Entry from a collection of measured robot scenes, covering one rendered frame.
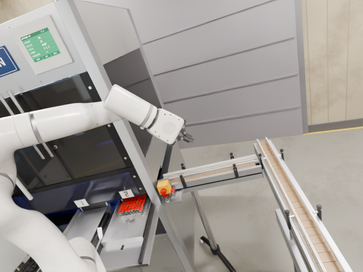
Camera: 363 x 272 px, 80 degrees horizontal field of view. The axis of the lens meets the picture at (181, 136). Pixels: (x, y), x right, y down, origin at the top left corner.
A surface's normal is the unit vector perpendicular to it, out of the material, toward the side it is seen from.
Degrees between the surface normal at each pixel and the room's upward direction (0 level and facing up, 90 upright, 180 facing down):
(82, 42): 90
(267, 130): 90
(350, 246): 0
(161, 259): 90
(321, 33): 90
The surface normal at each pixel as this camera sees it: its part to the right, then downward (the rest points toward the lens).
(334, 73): -0.26, 0.51
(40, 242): 0.66, 0.10
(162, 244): -0.06, 0.47
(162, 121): 0.33, 0.15
